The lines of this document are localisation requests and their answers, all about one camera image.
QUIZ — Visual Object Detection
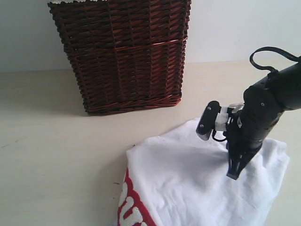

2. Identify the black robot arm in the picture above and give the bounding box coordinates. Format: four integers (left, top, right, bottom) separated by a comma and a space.
225, 56, 301, 180

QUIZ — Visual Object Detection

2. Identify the dark brown wicker basket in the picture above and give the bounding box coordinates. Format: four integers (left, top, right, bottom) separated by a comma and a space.
47, 0, 191, 115

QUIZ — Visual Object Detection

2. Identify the black cable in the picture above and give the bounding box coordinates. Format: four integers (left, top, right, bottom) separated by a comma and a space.
249, 46, 299, 73

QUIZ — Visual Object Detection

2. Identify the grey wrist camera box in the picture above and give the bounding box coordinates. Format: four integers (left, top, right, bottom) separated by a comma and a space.
196, 100, 245, 141

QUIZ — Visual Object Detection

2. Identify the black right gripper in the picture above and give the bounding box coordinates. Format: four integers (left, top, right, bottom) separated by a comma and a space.
225, 110, 280, 180

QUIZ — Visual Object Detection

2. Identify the white shirt with red trim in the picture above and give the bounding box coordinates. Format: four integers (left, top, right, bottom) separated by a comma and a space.
115, 119, 289, 226

